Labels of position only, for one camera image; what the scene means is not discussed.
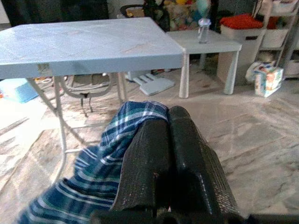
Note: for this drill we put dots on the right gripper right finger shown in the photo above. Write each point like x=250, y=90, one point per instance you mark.
x=198, y=163

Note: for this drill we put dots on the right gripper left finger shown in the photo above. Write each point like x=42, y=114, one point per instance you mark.
x=142, y=163

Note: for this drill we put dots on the blue plaid shirt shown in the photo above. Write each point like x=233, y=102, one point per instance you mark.
x=93, y=175

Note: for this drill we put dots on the white slatted board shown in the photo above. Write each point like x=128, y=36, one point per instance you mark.
x=156, y=86

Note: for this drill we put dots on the grey chair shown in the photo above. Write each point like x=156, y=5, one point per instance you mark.
x=86, y=91

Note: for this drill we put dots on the printed diaper pack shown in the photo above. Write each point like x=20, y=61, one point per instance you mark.
x=268, y=81

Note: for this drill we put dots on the white plastic bag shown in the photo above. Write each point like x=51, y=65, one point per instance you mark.
x=252, y=70

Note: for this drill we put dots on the small white side table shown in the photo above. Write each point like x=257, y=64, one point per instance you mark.
x=210, y=46

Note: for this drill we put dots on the clear water bottle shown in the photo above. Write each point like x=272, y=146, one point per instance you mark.
x=203, y=35

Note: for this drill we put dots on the white storage box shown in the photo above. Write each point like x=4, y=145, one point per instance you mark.
x=233, y=35

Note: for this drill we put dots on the light blue folding table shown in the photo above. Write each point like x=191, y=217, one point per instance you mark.
x=81, y=42

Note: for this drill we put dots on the blue plastic box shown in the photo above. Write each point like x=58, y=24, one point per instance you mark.
x=18, y=92

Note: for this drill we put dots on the white shelf unit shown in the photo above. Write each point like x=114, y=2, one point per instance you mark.
x=275, y=38

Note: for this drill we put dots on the red folded cloth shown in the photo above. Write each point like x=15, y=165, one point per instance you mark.
x=243, y=21

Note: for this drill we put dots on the colourful toy pile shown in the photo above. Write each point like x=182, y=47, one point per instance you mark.
x=182, y=14

